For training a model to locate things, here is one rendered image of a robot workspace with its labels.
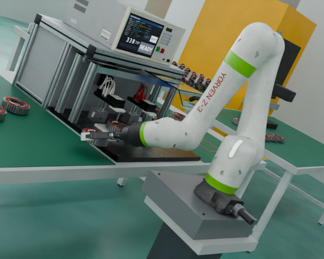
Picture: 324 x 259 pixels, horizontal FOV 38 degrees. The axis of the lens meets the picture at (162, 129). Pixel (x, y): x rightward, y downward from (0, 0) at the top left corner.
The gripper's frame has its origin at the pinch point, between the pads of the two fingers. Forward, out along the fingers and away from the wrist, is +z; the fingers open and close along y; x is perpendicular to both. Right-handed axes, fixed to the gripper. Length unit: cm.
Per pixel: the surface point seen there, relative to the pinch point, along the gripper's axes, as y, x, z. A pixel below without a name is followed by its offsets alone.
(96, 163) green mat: 3.8, 10.3, -4.4
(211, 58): -373, -119, 163
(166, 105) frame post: -69, -20, 15
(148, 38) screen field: -39, -48, 3
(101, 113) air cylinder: -26.4, -13.1, 22.4
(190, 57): -373, -125, 195
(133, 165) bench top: -16.6, 11.3, -5.7
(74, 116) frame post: -7.6, -9.9, 20.0
